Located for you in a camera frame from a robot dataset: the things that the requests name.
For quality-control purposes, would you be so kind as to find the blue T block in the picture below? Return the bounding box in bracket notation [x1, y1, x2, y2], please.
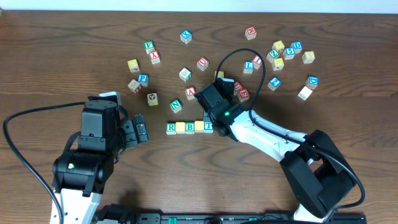
[203, 121, 214, 133]

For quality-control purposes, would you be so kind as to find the green B block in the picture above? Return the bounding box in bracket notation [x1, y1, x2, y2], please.
[185, 122, 195, 134]

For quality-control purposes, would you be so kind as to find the yellow O block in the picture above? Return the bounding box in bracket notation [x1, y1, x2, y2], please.
[175, 121, 185, 134]

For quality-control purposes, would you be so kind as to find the green R block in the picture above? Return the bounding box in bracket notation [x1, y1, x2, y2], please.
[166, 123, 176, 135]

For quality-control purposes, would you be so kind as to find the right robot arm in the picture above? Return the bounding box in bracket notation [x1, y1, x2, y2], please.
[195, 83, 356, 223]

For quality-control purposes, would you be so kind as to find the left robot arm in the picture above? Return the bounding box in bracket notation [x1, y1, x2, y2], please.
[50, 91, 149, 223]

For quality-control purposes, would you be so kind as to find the red A block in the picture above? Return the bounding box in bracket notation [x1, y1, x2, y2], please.
[185, 86, 196, 100]

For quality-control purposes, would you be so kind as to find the green N block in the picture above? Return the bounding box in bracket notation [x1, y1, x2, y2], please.
[170, 99, 182, 113]

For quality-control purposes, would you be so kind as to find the yellow picture block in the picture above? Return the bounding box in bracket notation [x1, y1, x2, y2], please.
[147, 93, 159, 106]

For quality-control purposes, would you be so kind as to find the red E block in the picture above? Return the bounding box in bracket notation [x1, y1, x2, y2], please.
[237, 88, 250, 102]

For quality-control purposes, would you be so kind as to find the red U block lower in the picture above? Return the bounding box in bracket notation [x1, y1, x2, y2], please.
[234, 81, 243, 95]

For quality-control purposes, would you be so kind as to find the red u block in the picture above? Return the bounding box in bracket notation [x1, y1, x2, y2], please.
[197, 57, 209, 71]
[234, 81, 243, 95]

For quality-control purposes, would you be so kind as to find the plain wood red-sided block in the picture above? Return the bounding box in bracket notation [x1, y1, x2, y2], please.
[127, 80, 142, 93]

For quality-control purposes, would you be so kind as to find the plain wood green-sided block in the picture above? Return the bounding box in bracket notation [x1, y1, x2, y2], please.
[179, 67, 192, 82]

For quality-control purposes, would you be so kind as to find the red U block upper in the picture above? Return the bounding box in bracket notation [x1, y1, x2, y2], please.
[197, 57, 209, 71]

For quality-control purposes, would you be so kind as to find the blue P block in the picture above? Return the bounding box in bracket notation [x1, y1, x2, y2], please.
[137, 73, 149, 86]

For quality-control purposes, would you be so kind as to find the blue L block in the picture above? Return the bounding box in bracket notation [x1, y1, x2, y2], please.
[243, 61, 254, 74]

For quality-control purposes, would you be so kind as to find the red I block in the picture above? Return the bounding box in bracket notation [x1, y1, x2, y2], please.
[252, 55, 262, 70]

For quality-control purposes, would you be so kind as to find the blue 2 block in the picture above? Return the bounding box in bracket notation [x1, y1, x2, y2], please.
[267, 77, 282, 91]

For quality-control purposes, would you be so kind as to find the blue X block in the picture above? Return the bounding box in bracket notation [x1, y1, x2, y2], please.
[180, 30, 192, 44]

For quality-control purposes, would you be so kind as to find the green F block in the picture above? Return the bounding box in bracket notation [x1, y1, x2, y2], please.
[144, 40, 155, 54]

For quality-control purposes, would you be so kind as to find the yellow block below Z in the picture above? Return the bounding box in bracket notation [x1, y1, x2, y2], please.
[272, 58, 284, 71]

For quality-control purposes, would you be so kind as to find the green Z block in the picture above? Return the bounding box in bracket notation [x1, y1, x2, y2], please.
[266, 49, 280, 63]

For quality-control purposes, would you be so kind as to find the red H block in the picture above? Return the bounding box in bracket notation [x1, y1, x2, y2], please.
[245, 26, 257, 40]

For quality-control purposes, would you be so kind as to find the plain wood block right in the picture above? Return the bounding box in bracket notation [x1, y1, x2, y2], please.
[298, 86, 313, 101]

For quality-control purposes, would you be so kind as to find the blue 5 block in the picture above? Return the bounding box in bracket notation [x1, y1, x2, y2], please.
[283, 47, 295, 60]

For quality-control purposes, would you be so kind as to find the blue D block lower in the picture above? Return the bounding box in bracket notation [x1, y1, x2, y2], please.
[305, 76, 319, 90]

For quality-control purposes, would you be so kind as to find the blue d block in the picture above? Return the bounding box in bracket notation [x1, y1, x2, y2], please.
[290, 41, 303, 54]
[305, 76, 319, 90]

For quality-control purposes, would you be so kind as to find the blue D block upper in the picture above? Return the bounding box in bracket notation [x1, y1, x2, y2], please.
[290, 41, 303, 54]

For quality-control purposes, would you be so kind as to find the yellow 8 block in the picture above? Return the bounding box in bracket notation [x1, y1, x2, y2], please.
[302, 51, 315, 64]

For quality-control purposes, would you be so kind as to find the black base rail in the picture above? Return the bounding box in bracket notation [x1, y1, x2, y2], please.
[93, 203, 367, 224]

